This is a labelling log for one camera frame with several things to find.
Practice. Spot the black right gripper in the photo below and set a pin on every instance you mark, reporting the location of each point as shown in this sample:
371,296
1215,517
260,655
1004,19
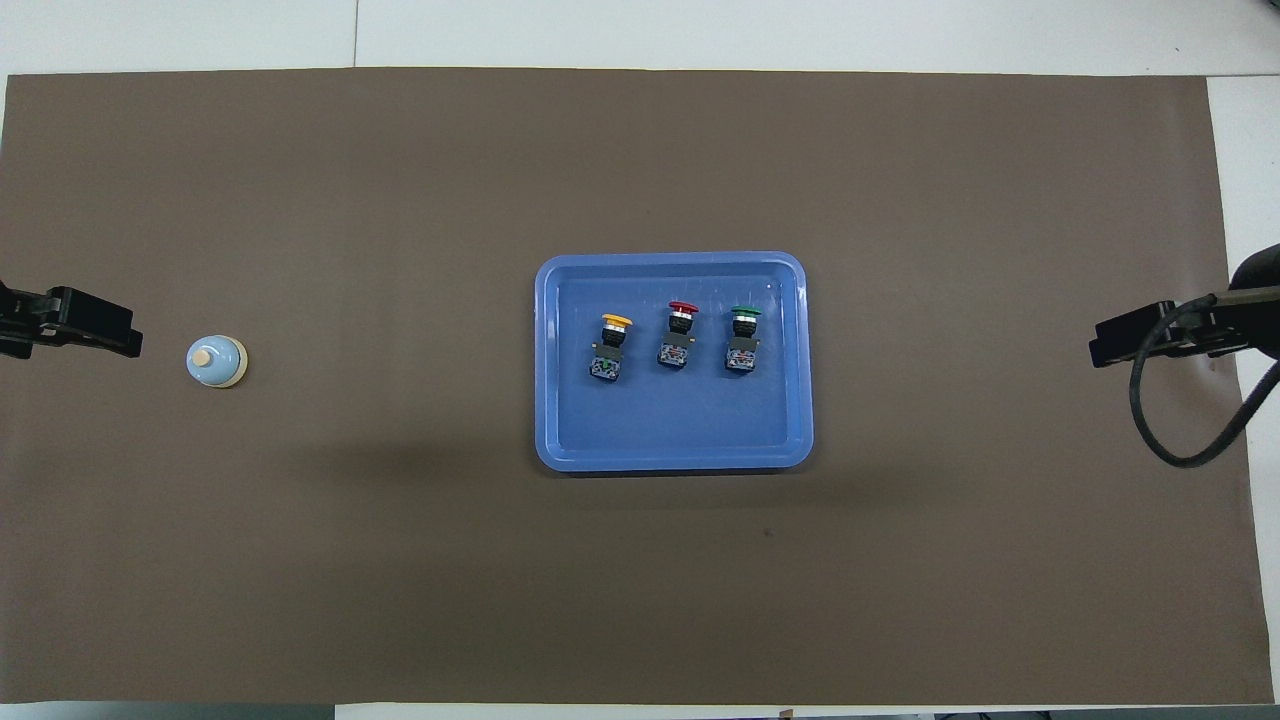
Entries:
1260,325

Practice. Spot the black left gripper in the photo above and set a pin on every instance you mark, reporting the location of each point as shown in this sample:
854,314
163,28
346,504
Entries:
20,315

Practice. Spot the light blue desk bell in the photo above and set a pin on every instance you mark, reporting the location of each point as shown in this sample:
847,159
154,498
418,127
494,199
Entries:
213,360

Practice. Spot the green push button switch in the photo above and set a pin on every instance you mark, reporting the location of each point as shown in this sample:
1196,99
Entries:
742,342

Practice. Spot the red push button switch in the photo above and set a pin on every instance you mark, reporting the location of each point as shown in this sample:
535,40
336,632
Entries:
678,335

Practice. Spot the yellow push button switch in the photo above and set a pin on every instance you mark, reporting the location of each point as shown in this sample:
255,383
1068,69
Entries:
610,350

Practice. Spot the blue plastic tray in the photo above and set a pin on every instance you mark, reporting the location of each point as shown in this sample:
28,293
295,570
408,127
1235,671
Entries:
680,430

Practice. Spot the brown table mat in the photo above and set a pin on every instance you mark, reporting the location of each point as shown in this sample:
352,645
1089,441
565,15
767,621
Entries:
400,560

